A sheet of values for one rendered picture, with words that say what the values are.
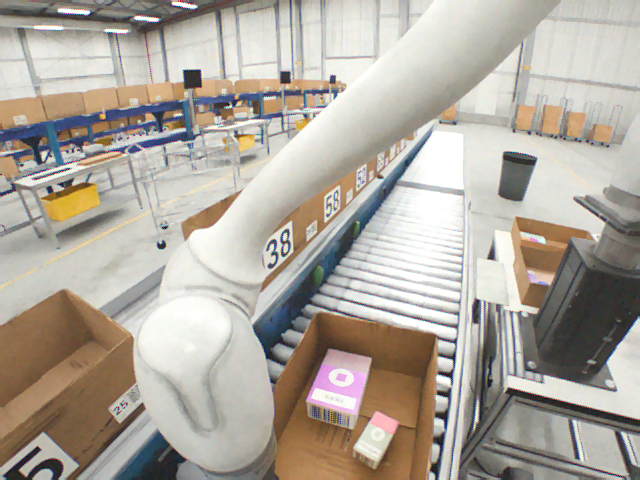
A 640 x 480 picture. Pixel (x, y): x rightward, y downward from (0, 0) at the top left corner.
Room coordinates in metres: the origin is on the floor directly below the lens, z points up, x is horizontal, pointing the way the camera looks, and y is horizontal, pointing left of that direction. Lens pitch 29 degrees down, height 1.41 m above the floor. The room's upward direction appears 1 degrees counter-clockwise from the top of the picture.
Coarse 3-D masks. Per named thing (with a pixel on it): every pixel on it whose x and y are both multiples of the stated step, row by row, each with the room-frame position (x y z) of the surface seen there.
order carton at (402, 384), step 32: (320, 320) 0.53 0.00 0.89; (352, 320) 0.51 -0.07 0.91; (320, 352) 0.53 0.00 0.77; (352, 352) 0.51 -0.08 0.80; (384, 352) 0.48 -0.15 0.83; (416, 352) 0.45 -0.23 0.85; (288, 384) 0.37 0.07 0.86; (384, 384) 0.43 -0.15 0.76; (416, 384) 0.42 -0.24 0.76; (288, 416) 0.34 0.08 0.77; (416, 416) 0.33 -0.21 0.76; (288, 448) 0.27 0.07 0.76; (320, 448) 0.27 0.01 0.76; (352, 448) 0.27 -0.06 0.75; (416, 448) 0.25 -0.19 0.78
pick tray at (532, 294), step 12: (528, 252) 0.93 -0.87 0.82; (540, 252) 0.91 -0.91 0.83; (552, 252) 0.89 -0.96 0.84; (516, 264) 0.89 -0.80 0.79; (528, 264) 0.92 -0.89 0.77; (540, 264) 0.90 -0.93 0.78; (552, 264) 0.88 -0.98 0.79; (516, 276) 0.84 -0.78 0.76; (528, 276) 0.73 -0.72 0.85; (528, 288) 0.70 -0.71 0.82; (540, 288) 0.68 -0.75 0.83; (528, 300) 0.69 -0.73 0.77; (540, 300) 0.67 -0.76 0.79
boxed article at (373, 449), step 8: (376, 416) 0.32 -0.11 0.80; (384, 416) 0.32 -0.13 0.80; (368, 424) 0.30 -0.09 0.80; (376, 424) 0.30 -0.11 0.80; (384, 424) 0.30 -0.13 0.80; (392, 424) 0.30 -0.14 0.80; (368, 432) 0.29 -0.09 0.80; (376, 432) 0.28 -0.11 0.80; (384, 432) 0.28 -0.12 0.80; (392, 432) 0.28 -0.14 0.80; (360, 440) 0.27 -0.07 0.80; (368, 440) 0.27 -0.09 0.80; (376, 440) 0.27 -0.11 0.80; (384, 440) 0.27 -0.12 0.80; (360, 448) 0.25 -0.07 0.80; (368, 448) 0.25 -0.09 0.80; (376, 448) 0.25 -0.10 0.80; (384, 448) 0.25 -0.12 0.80; (360, 456) 0.24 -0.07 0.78; (368, 456) 0.23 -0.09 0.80; (376, 456) 0.23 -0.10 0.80; (368, 464) 0.23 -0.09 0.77; (376, 464) 0.22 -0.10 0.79
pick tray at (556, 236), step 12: (516, 216) 1.24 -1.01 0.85; (516, 228) 1.13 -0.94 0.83; (528, 228) 1.20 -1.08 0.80; (540, 228) 1.17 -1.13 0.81; (552, 228) 1.15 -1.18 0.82; (564, 228) 1.12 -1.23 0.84; (576, 228) 1.09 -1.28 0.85; (516, 240) 1.06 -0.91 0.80; (528, 240) 0.98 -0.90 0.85; (552, 240) 1.14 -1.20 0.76; (564, 240) 1.11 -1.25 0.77; (516, 252) 1.00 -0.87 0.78
